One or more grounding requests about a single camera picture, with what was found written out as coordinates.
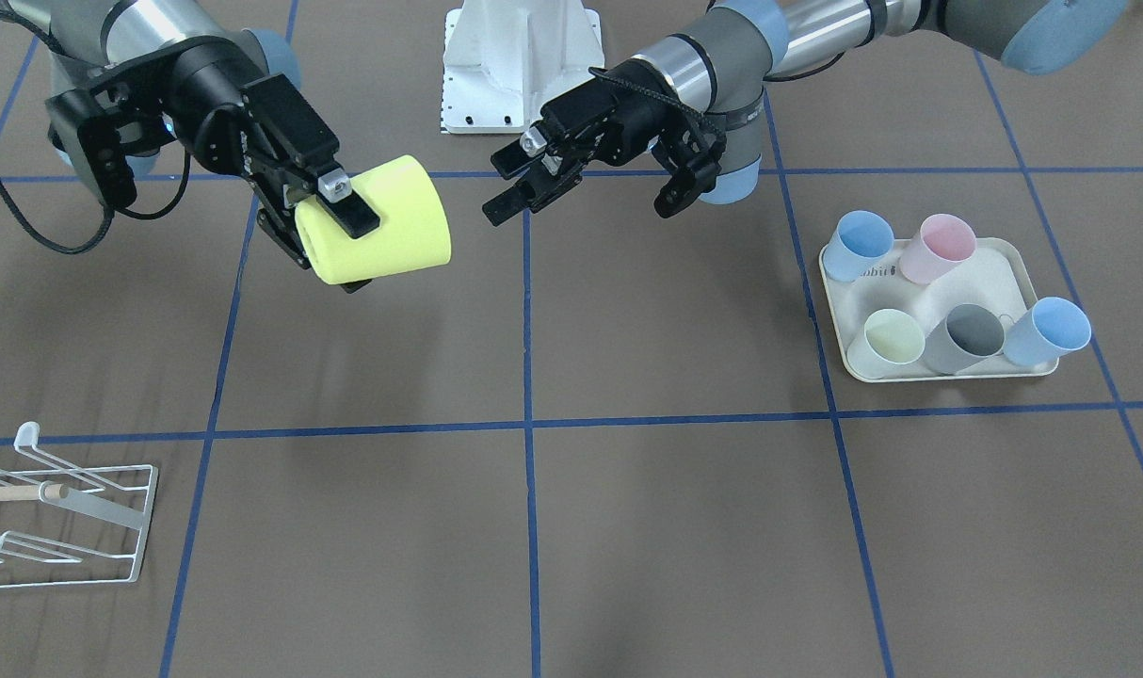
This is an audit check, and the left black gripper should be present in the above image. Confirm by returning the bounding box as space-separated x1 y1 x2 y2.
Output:
482 67 703 226

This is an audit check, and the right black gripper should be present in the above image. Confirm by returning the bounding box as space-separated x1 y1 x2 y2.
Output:
163 42 379 276

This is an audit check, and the yellow plastic cup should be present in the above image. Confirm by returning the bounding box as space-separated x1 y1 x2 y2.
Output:
295 154 451 286

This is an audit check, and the blue cup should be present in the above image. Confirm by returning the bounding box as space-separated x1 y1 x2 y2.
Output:
1004 297 1093 366
822 210 894 284

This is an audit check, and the pink plastic cup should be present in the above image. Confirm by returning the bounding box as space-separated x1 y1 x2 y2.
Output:
900 214 977 286

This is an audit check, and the blue cup front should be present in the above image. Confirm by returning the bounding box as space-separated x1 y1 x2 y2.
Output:
1004 297 1093 366

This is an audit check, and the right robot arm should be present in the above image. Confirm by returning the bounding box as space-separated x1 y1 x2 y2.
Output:
0 1 383 293

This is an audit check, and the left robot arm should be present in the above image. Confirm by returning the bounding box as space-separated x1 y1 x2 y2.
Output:
482 1 1127 226

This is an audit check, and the cream plastic cup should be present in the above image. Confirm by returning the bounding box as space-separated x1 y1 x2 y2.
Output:
845 308 927 380

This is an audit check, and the wooden rack dowel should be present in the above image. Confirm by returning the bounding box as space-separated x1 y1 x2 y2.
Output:
0 482 70 503

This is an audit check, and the grey plastic cup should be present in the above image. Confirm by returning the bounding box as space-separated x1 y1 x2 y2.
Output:
921 303 1006 375

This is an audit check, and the cream serving tray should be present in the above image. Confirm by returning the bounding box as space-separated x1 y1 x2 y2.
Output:
824 237 1060 383

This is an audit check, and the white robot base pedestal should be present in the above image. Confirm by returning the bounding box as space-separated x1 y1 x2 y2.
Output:
440 1 604 135

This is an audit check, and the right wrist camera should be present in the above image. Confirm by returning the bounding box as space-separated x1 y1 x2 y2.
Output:
43 77 174 212

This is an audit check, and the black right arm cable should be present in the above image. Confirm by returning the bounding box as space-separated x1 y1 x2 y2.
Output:
0 9 191 255

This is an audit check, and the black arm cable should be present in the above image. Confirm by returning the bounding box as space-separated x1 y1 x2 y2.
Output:
590 66 845 142
0 9 191 255

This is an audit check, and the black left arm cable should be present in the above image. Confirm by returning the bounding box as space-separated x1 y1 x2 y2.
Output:
590 66 845 142

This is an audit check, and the white wire cup rack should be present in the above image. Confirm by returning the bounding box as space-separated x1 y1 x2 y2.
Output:
0 421 159 589

